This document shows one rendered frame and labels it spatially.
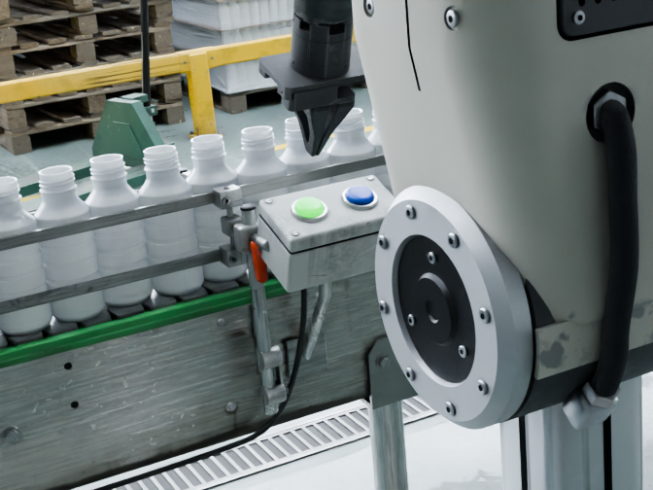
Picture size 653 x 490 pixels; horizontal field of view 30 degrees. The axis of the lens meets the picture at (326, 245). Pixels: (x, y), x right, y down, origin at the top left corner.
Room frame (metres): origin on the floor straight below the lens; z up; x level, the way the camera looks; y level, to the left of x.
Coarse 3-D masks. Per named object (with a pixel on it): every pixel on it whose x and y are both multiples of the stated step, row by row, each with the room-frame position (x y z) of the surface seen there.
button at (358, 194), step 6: (354, 186) 1.24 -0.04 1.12; (360, 186) 1.24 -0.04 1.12; (348, 192) 1.23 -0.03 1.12; (354, 192) 1.23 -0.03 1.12; (360, 192) 1.23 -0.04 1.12; (366, 192) 1.23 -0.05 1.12; (372, 192) 1.23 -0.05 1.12; (348, 198) 1.23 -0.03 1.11; (354, 198) 1.22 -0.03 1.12; (360, 198) 1.22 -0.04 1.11; (366, 198) 1.22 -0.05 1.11; (372, 198) 1.23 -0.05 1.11; (360, 204) 1.22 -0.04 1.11
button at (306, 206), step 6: (300, 198) 1.22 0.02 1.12; (306, 198) 1.22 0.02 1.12; (312, 198) 1.22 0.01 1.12; (300, 204) 1.21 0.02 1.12; (306, 204) 1.21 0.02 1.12; (312, 204) 1.21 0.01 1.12; (318, 204) 1.21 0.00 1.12; (294, 210) 1.21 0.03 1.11; (300, 210) 1.20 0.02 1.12; (306, 210) 1.20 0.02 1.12; (312, 210) 1.20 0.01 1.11; (318, 210) 1.20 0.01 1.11; (306, 216) 1.20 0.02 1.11; (312, 216) 1.20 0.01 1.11
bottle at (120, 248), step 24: (96, 168) 1.29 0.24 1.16; (120, 168) 1.29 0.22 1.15; (96, 192) 1.29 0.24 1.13; (120, 192) 1.28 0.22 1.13; (96, 216) 1.27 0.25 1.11; (96, 240) 1.28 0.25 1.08; (120, 240) 1.27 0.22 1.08; (144, 240) 1.30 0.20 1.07; (120, 264) 1.27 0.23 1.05; (144, 264) 1.29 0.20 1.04; (120, 288) 1.27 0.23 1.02; (144, 288) 1.28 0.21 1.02
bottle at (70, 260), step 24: (48, 168) 1.28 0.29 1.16; (48, 192) 1.25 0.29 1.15; (72, 192) 1.26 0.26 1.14; (48, 216) 1.24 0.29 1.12; (72, 216) 1.24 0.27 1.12; (48, 240) 1.24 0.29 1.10; (72, 240) 1.24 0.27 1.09; (48, 264) 1.25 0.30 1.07; (72, 264) 1.24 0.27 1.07; (96, 264) 1.26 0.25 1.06; (48, 288) 1.25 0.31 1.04; (72, 312) 1.24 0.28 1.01; (96, 312) 1.25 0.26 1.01
